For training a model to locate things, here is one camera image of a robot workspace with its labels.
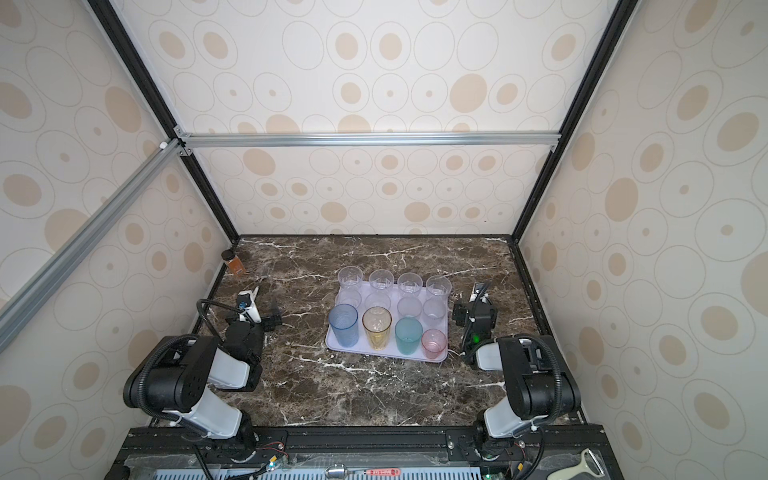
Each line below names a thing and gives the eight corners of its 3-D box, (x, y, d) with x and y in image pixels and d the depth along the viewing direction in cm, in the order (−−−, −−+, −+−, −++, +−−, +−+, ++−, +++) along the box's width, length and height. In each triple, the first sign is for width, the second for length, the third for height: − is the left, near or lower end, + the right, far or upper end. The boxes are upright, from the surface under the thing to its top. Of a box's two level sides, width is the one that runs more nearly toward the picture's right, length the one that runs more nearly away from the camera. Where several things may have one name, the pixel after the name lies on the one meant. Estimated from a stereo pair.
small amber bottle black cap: (228, 267, 112) (218, 252, 106) (238, 261, 114) (228, 246, 108) (239, 277, 109) (229, 262, 103) (248, 271, 111) (239, 255, 105)
